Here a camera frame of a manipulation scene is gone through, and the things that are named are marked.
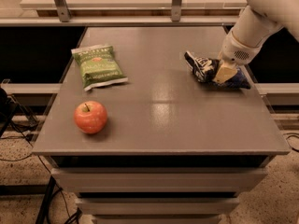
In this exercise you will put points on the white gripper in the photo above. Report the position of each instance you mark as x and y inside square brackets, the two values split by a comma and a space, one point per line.
[235, 51]

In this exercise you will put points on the blue chip bag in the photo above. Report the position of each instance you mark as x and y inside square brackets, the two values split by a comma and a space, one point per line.
[205, 70]

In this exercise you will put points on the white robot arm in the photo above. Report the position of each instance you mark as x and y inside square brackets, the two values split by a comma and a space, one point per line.
[259, 20]

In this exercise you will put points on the red apple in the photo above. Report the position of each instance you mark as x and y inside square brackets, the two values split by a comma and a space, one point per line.
[90, 117]

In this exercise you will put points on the metal bracket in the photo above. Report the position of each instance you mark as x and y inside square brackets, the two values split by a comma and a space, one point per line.
[176, 10]
[62, 10]

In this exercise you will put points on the green jalapeno chip bag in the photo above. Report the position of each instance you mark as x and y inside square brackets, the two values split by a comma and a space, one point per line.
[98, 66]

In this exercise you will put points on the metal bracket left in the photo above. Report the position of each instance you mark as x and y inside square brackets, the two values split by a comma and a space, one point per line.
[62, 10]

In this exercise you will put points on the metal bracket middle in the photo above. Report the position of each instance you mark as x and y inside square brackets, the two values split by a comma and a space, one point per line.
[176, 10]

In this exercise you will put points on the black stand leg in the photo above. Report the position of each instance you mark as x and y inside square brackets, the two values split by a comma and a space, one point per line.
[45, 205]

